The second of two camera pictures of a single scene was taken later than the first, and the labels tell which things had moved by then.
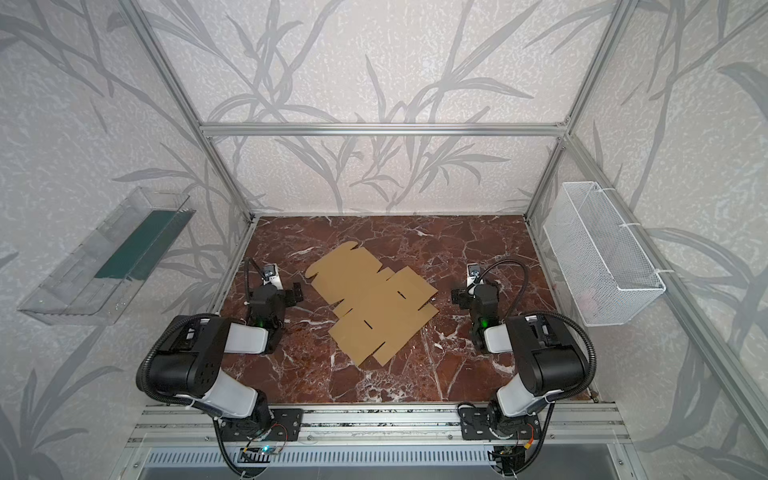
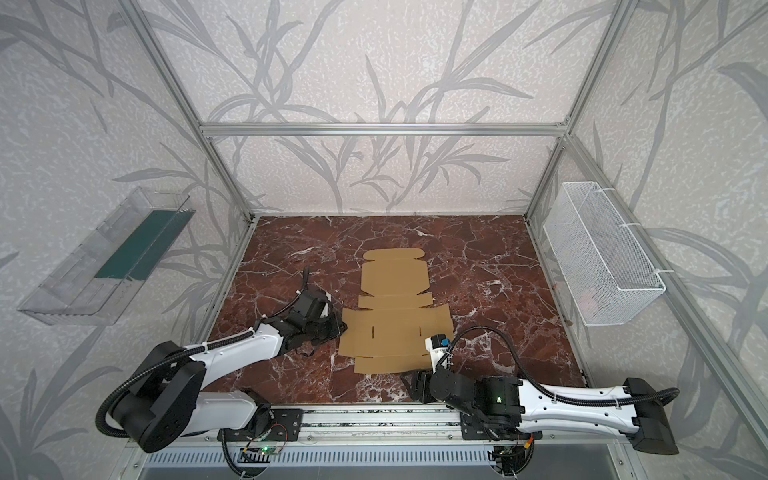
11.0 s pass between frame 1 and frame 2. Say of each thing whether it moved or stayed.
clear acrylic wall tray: stayed
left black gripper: moved
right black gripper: moved
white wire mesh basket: stayed
